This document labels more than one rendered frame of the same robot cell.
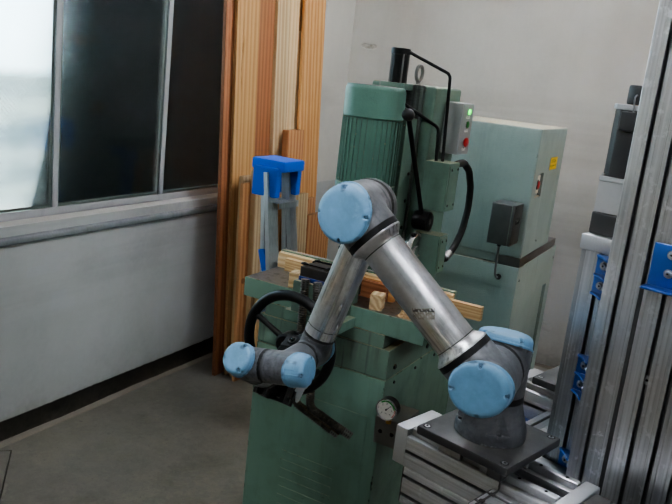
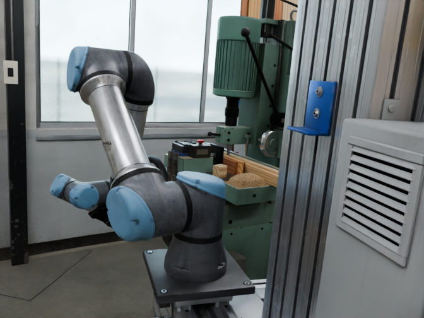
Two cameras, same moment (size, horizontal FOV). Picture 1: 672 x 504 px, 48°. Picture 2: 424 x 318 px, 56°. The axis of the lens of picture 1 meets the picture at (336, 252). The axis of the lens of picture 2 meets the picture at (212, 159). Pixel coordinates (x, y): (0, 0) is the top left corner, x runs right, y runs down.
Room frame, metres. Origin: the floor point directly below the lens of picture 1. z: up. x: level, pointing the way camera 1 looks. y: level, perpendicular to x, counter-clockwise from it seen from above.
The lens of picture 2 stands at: (0.75, -0.82, 1.27)
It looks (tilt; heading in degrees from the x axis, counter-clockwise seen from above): 12 degrees down; 29
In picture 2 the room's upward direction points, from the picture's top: 5 degrees clockwise
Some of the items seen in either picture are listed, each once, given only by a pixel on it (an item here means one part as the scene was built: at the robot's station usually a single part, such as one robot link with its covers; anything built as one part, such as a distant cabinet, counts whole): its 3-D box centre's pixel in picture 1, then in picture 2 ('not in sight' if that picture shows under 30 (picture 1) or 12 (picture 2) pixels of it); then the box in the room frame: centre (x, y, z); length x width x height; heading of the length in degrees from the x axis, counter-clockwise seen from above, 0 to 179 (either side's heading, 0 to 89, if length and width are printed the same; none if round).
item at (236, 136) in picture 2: not in sight; (233, 136); (2.25, -0.07, 1.03); 0.14 x 0.07 x 0.09; 152
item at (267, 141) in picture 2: (412, 251); (272, 142); (2.29, -0.23, 1.02); 0.12 x 0.03 x 0.12; 152
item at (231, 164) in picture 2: (357, 285); (222, 163); (2.17, -0.07, 0.93); 0.20 x 0.02 x 0.05; 62
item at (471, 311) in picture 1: (377, 287); (238, 165); (2.20, -0.14, 0.92); 0.65 x 0.02 x 0.04; 62
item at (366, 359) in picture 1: (365, 323); (247, 195); (2.34, -0.12, 0.76); 0.57 x 0.45 x 0.09; 152
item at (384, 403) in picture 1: (388, 410); not in sight; (1.93, -0.19, 0.65); 0.06 x 0.04 x 0.08; 62
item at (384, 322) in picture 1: (338, 305); (207, 175); (2.13, -0.02, 0.87); 0.61 x 0.30 x 0.06; 62
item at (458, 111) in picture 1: (457, 128); not in sight; (2.45, -0.34, 1.40); 0.10 x 0.06 x 0.16; 152
